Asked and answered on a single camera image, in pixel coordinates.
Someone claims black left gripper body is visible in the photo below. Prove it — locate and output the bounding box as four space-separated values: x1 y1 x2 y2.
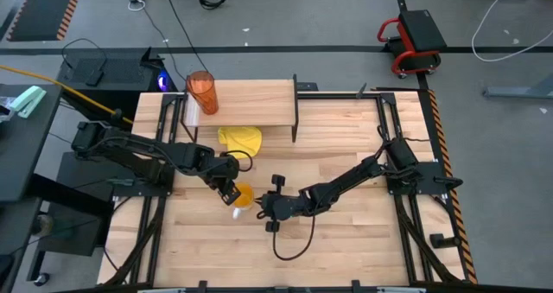
206 171 244 207

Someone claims orange faceted tumbler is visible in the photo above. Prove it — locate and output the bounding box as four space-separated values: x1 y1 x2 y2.
185 70 220 116

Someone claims red black rolling stool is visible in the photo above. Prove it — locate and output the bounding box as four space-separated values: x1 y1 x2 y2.
376 9 448 80

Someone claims black frame knob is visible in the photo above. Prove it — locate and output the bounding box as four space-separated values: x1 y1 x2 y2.
429 232 462 250

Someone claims black side table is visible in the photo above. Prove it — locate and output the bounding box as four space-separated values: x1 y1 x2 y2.
0 83 64 203

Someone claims white floor cable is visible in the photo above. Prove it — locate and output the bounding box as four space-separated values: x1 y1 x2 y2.
470 0 553 64

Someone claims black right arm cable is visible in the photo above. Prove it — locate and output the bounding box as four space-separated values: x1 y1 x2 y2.
271 213 317 262

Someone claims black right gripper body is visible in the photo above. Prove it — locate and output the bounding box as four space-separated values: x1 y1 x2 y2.
262 174 306 234

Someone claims gray metal stand foot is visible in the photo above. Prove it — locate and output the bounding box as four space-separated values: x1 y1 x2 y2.
482 74 553 99

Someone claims wooden shelf with black legs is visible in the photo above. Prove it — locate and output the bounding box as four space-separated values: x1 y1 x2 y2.
181 73 300 143

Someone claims yellow mug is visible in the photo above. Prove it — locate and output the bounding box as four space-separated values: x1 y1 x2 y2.
231 182 257 221

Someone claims black cable with adapter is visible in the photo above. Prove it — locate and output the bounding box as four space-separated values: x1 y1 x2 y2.
61 37 108 87

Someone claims black orange-edged floor mat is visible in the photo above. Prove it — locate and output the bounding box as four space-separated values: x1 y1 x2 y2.
0 0 86 42

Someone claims black floor cable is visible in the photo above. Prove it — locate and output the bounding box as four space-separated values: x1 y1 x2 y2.
160 0 216 80

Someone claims black yellow hazard strip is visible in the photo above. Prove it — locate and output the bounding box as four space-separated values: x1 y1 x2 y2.
426 88 480 285

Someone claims black computer tower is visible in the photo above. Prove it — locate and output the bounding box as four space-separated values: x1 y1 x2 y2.
56 46 178 134

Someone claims mint green stapler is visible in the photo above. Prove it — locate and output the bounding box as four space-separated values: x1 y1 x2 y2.
9 85 48 119

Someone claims yellow hose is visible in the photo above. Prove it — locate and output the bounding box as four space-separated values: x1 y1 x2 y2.
0 63 135 125

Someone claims black floor box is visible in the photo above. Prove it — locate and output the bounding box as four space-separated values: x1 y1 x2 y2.
42 201 105 258

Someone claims yellow cloth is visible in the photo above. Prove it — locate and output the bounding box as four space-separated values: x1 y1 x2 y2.
217 125 264 161

